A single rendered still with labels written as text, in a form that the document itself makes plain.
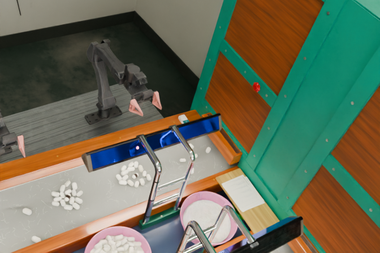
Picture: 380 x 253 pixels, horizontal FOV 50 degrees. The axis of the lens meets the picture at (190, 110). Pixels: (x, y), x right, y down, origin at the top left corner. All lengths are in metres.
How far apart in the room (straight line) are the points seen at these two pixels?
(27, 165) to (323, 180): 1.26
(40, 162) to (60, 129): 0.31
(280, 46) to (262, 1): 0.20
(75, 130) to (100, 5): 1.95
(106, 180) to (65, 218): 0.26
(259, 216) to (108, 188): 0.70
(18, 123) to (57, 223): 0.66
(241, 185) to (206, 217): 0.24
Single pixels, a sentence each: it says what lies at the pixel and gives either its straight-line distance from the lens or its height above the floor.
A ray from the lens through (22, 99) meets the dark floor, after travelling 3.35.
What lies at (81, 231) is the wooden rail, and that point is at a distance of 1.79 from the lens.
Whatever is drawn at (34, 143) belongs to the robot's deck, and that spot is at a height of 0.67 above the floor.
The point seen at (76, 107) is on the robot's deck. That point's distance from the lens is 2.35.
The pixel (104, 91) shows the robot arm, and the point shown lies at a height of 0.86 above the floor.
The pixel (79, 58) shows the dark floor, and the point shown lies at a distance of 3.72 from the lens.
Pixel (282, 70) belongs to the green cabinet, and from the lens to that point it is 1.73.
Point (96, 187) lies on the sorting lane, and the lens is 1.93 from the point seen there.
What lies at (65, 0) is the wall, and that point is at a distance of 3.78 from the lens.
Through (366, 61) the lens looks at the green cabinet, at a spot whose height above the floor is 1.66.
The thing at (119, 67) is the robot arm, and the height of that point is 1.10.
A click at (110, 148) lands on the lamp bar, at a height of 1.11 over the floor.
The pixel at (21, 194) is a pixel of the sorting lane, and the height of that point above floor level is 0.74.
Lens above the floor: 2.35
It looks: 44 degrees down
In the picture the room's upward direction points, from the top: 17 degrees clockwise
